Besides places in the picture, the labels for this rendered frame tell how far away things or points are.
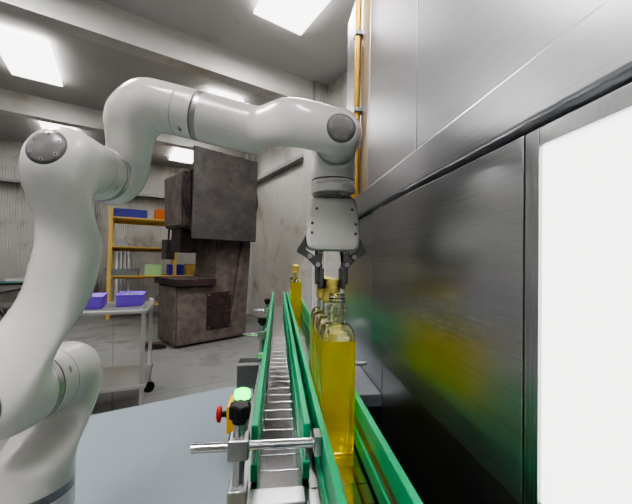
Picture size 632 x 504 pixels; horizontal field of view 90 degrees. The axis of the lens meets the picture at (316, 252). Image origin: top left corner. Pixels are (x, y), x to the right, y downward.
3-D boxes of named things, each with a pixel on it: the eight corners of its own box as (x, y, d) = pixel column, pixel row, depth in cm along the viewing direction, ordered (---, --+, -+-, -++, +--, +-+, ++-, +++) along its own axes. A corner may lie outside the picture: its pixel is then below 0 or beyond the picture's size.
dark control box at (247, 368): (260, 389, 107) (260, 364, 107) (236, 390, 106) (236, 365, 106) (261, 380, 115) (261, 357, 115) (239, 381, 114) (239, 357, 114)
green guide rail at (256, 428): (257, 482, 44) (258, 425, 44) (249, 483, 44) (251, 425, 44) (273, 303, 218) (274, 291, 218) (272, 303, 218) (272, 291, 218)
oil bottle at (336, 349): (354, 454, 52) (356, 324, 52) (320, 457, 51) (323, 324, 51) (346, 435, 57) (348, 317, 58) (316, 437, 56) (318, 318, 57)
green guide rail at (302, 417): (309, 479, 45) (310, 423, 45) (302, 479, 45) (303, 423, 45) (284, 303, 219) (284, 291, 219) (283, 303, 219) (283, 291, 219)
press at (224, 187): (233, 326, 621) (237, 168, 628) (262, 343, 501) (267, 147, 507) (136, 336, 530) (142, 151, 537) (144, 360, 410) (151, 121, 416)
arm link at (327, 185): (351, 188, 66) (351, 202, 66) (309, 186, 64) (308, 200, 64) (362, 178, 57) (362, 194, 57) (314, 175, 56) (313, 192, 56)
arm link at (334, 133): (181, 54, 48) (371, 105, 50) (210, 105, 64) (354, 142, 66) (166, 110, 48) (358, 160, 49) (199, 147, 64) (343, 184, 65)
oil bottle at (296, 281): (300, 316, 175) (301, 265, 175) (290, 316, 174) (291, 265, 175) (300, 314, 180) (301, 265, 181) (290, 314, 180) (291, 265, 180)
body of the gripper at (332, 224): (353, 198, 65) (352, 252, 65) (304, 195, 64) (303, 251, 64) (364, 190, 58) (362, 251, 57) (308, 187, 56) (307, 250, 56)
